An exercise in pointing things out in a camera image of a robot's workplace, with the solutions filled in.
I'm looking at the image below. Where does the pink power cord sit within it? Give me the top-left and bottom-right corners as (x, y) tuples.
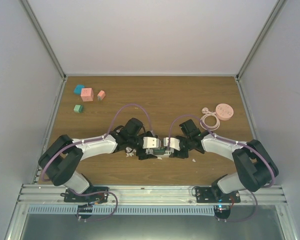
(199, 106), (222, 131)

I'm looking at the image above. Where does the pink round power strip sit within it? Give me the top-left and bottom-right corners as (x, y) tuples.
(215, 103), (234, 121)

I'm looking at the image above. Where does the pink rounded plug adapter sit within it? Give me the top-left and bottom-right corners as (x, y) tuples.
(97, 90), (106, 101)

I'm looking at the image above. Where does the mint green usb charger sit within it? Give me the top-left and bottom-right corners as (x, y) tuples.
(73, 104), (84, 113)

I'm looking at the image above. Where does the pink cube socket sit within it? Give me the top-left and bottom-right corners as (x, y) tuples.
(80, 88), (94, 102)

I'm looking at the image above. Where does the blue square plug adapter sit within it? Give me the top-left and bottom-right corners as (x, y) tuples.
(73, 84), (85, 95)

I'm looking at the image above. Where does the white power strip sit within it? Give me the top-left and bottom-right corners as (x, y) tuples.
(146, 148), (172, 160)

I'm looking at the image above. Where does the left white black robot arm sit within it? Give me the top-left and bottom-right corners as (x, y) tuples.
(38, 117), (161, 202)

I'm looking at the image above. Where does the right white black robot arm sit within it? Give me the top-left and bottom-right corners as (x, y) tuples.
(163, 119), (279, 203)

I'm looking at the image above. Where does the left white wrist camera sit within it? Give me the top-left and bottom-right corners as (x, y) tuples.
(142, 136), (161, 149)

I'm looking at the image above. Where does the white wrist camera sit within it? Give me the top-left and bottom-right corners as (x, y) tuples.
(142, 136), (161, 149)
(163, 137), (181, 151)

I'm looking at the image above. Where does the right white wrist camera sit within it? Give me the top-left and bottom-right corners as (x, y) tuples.
(163, 137), (181, 151)

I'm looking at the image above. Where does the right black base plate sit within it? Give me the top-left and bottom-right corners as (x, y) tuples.
(190, 186), (241, 204)

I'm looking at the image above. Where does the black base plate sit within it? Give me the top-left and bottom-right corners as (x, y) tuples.
(190, 186), (241, 204)
(60, 185), (109, 204)

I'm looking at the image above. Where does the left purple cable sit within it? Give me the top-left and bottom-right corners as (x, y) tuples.
(40, 103), (156, 223)

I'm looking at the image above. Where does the purple cable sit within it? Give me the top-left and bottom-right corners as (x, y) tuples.
(40, 103), (156, 223)
(166, 114), (276, 223)

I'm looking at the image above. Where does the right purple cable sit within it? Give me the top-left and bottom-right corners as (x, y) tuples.
(166, 114), (276, 223)

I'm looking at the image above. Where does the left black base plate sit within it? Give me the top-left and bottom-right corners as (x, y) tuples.
(60, 185), (109, 204)

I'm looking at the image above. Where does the aluminium rail frame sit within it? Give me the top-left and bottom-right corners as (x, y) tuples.
(6, 76), (296, 240)

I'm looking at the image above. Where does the grey slotted cable duct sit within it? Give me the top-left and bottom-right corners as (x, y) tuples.
(28, 204), (215, 216)

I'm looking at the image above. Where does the right aluminium post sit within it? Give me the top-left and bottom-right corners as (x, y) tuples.
(235, 0), (287, 82)

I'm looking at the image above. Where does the aluminium post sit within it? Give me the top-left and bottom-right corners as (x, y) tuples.
(19, 0), (67, 81)
(235, 0), (287, 82)

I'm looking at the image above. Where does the left aluminium post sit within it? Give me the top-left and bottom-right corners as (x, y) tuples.
(19, 0), (67, 81)

